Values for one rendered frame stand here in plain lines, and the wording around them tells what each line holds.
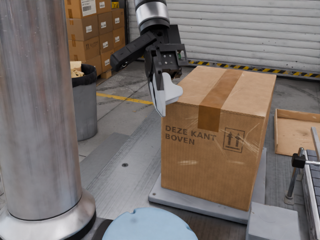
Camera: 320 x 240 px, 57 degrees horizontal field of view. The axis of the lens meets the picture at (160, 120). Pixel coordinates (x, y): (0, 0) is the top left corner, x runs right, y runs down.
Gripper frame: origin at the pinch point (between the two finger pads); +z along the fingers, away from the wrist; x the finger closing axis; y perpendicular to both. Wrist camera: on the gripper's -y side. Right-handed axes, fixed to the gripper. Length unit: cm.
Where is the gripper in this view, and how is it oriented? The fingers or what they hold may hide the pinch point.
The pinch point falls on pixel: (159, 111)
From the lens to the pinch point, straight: 62.5
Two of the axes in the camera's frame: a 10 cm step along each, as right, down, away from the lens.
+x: -2.0, 2.7, 9.4
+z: 1.6, 9.6, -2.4
